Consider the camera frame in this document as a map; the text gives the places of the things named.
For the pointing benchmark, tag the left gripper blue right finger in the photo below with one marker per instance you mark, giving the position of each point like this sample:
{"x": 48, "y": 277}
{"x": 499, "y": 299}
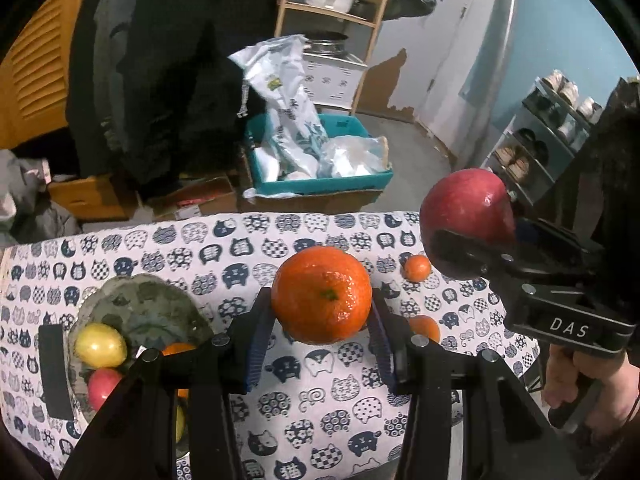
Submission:
{"x": 384, "y": 342}

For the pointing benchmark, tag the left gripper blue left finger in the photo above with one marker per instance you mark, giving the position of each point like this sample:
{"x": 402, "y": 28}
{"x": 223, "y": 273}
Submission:
{"x": 261, "y": 326}

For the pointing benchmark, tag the large orange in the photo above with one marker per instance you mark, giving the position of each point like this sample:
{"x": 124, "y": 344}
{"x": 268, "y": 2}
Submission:
{"x": 425, "y": 326}
{"x": 321, "y": 295}

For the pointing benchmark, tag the red apple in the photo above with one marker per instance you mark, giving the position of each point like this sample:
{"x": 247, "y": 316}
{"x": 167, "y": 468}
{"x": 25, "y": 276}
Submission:
{"x": 101, "y": 384}
{"x": 469, "y": 203}

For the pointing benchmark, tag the yellow pear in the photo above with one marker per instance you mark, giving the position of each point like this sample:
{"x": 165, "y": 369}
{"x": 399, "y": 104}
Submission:
{"x": 99, "y": 345}
{"x": 179, "y": 424}

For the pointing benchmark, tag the person's right hand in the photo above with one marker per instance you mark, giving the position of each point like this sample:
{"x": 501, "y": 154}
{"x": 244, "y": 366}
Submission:
{"x": 617, "y": 400}

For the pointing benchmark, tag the green patterned glass bowl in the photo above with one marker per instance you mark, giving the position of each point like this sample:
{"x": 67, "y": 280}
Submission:
{"x": 147, "y": 312}

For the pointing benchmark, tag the red flat cardboard box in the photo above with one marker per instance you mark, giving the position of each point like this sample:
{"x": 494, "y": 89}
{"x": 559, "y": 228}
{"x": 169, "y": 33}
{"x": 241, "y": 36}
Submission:
{"x": 200, "y": 197}

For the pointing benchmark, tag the cardboard box under bin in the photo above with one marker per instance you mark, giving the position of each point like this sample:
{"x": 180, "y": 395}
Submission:
{"x": 336, "y": 203}

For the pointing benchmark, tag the grey shoe rack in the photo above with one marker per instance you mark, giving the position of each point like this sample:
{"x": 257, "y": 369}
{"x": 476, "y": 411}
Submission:
{"x": 544, "y": 135}

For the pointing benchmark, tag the clear plastic bag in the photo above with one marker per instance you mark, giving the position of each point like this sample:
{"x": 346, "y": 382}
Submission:
{"x": 354, "y": 156}

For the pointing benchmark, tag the teal plastic bin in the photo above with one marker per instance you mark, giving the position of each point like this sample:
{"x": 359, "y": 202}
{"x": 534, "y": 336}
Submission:
{"x": 336, "y": 125}

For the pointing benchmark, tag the small wooden drawer box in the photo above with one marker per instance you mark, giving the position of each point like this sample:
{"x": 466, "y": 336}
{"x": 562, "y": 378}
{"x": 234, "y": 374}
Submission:
{"x": 98, "y": 198}

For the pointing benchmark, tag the black hanging coat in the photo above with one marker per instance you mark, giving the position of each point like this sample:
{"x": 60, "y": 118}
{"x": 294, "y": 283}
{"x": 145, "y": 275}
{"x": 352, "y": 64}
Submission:
{"x": 183, "y": 94}

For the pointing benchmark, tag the white patterned storage box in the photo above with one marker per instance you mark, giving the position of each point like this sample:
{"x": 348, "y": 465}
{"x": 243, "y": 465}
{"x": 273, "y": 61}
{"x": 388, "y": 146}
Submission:
{"x": 332, "y": 82}

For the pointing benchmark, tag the white patterned fabric bag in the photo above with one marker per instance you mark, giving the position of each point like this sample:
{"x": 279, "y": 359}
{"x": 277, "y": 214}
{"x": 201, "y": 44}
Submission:
{"x": 294, "y": 135}

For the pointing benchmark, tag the pile of grey clothes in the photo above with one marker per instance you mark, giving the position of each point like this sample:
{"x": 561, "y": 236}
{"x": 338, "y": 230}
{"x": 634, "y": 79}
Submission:
{"x": 28, "y": 214}

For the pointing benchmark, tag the metal steel pot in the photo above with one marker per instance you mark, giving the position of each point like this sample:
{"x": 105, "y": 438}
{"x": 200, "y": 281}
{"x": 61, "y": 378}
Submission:
{"x": 326, "y": 43}

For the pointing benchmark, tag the wooden shelf rack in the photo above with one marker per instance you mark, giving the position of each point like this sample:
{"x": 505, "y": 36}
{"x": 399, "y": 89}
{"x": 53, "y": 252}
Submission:
{"x": 340, "y": 5}

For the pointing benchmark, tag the wooden louvered wardrobe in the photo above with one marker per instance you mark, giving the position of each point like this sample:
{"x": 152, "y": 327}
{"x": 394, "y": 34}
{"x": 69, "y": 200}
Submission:
{"x": 34, "y": 74}

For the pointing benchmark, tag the grey hanging jacket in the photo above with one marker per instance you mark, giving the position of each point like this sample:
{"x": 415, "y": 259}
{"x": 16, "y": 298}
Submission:
{"x": 112, "y": 19}

